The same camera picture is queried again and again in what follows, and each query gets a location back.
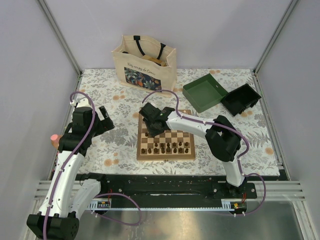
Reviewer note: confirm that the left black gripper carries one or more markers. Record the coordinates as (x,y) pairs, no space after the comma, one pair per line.
(105,125)

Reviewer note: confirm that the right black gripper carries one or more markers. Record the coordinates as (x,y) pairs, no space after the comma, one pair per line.
(152,133)

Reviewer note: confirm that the wooden chess board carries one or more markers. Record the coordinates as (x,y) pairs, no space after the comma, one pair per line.
(171,145)

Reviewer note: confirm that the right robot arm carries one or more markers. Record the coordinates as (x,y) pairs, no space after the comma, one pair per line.
(220,135)

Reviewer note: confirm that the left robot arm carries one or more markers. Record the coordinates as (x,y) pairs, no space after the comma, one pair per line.
(58,218)

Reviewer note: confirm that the pink capped bottle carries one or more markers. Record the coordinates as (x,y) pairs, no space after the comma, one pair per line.
(55,138)

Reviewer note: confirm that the floral table mat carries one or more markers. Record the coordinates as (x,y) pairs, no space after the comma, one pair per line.
(115,152)

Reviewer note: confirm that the green open box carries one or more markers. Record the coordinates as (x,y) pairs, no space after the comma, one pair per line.
(204,93)

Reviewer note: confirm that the beige printed tote bag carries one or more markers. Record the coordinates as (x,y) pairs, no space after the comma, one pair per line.
(144,63)

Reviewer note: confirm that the black plastic bin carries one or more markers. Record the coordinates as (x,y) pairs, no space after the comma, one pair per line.
(240,99)

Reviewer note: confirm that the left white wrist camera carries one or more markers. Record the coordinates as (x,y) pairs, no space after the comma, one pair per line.
(83,102)

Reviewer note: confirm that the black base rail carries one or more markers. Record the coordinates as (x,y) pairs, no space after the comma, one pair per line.
(172,191)

